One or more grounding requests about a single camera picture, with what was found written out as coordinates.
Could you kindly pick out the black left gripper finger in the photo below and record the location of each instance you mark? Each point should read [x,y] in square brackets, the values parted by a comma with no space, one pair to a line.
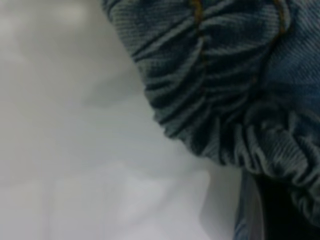
[282,220]

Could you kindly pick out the blue denim shorts basketball print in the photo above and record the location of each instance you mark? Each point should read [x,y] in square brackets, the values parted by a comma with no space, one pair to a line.
[200,75]

